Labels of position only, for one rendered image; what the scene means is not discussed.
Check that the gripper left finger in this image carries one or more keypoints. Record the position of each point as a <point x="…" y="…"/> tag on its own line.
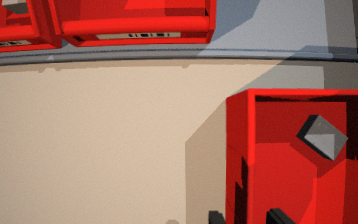
<point x="214" y="217"/>

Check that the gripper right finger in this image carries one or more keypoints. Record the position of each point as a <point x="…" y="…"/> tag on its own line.
<point x="277" y="216"/>

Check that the red open-front bin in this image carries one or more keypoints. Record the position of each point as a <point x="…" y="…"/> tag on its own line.
<point x="16" y="27"/>
<point x="134" y="22"/>
<point x="267" y="166"/>

